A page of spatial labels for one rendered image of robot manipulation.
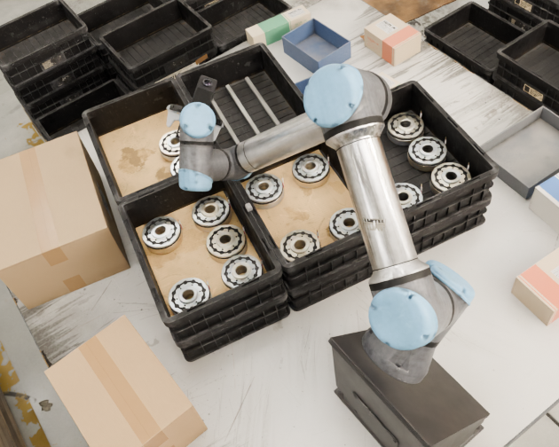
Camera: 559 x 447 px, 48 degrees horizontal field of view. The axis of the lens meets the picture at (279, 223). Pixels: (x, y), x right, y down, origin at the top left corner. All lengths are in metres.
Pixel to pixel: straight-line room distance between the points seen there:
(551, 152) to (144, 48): 1.74
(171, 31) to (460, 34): 1.31
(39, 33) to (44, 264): 1.67
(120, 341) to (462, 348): 0.82
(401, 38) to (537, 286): 1.01
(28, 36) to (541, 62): 2.25
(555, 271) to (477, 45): 1.59
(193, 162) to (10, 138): 2.23
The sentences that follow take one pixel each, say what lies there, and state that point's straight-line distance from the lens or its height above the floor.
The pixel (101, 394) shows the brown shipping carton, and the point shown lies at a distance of 1.50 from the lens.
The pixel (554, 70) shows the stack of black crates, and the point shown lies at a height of 0.38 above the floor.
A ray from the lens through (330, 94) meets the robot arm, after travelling 1.15.
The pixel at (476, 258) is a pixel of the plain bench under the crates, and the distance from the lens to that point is 1.75.
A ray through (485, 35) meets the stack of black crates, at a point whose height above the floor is 0.27.
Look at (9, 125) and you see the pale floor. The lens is 3.61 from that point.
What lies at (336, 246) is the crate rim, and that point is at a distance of 1.48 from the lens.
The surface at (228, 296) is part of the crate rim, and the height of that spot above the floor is 0.93.
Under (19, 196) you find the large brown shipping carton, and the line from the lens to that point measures 1.87.
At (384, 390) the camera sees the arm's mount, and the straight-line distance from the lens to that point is 1.26.
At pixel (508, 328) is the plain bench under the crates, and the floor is 0.70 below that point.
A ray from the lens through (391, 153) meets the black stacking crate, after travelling 1.79.
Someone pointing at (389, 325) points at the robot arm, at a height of 1.14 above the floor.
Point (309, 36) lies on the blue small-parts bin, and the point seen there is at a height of 0.70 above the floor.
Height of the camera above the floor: 2.15
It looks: 53 degrees down
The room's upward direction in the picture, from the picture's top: 11 degrees counter-clockwise
